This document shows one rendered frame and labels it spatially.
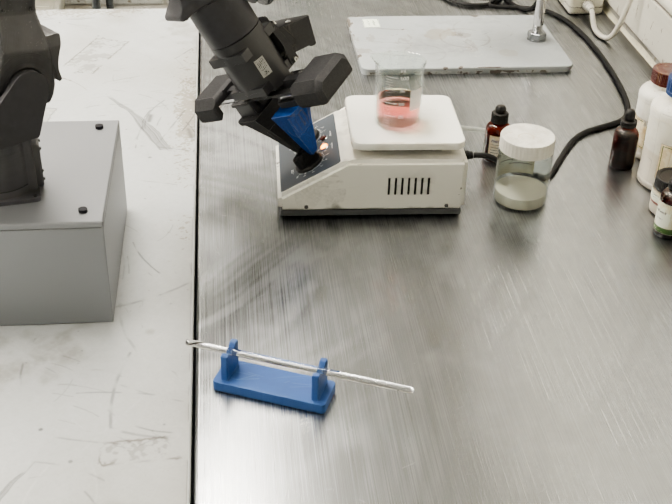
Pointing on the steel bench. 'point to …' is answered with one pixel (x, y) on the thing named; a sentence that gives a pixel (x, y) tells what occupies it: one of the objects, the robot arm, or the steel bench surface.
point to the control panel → (316, 151)
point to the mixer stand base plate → (459, 43)
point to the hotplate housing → (380, 182)
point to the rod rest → (274, 384)
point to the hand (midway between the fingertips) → (294, 127)
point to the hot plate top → (374, 139)
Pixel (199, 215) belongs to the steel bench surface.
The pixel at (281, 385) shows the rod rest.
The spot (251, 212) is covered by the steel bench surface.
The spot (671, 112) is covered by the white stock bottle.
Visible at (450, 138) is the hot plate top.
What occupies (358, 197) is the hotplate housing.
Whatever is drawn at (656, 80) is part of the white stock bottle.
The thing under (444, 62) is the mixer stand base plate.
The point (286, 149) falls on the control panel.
